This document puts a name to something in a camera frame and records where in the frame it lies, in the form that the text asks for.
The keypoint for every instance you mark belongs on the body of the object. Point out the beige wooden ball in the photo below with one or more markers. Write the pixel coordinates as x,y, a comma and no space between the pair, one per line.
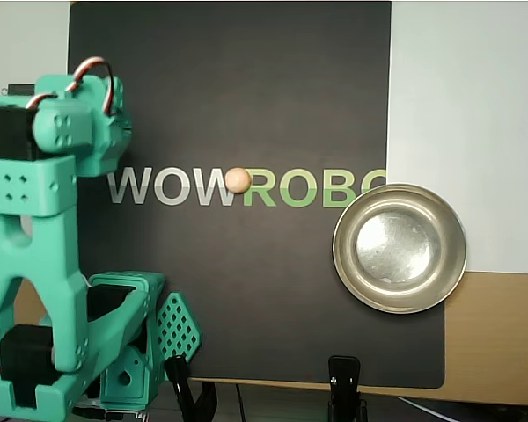
238,180

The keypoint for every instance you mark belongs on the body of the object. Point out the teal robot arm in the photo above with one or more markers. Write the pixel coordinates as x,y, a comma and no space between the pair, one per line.
26,264

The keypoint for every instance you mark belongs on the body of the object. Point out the metal bowl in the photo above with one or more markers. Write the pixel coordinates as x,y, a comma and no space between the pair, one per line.
400,248

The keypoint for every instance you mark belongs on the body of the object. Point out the black USB stick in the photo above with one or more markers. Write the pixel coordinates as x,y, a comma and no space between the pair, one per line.
19,90

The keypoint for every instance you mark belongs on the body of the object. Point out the black WOWROBO mat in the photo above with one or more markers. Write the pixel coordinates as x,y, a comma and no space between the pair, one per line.
246,88

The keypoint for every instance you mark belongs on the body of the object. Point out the black table clamp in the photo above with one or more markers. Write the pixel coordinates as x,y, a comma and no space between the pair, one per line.
185,387

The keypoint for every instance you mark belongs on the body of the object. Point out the white paper sheet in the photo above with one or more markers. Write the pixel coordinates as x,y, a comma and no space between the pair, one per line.
466,132

